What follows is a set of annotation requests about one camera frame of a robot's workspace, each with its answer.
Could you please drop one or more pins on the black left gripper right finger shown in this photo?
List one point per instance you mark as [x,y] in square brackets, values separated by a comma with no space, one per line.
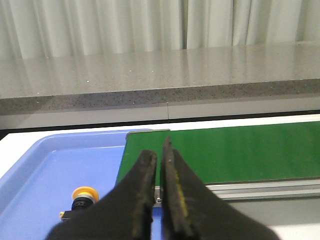
[192,212]

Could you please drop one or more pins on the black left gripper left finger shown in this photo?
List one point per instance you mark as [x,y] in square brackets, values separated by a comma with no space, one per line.
[125,213]

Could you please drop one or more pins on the yellow black push button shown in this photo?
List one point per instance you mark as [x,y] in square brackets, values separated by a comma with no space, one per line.
[83,197]

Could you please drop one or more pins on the blue plastic tray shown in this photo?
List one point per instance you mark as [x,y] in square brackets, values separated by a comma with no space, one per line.
[39,186]

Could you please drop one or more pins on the green conveyor belt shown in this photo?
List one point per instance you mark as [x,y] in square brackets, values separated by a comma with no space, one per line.
[236,154]

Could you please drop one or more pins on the grey stone counter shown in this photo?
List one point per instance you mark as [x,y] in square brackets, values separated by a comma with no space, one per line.
[160,85]

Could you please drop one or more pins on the white curtain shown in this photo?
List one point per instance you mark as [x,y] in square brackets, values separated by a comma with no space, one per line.
[57,28]

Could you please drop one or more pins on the aluminium conveyor frame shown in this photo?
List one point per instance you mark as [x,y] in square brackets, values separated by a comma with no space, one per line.
[263,189]

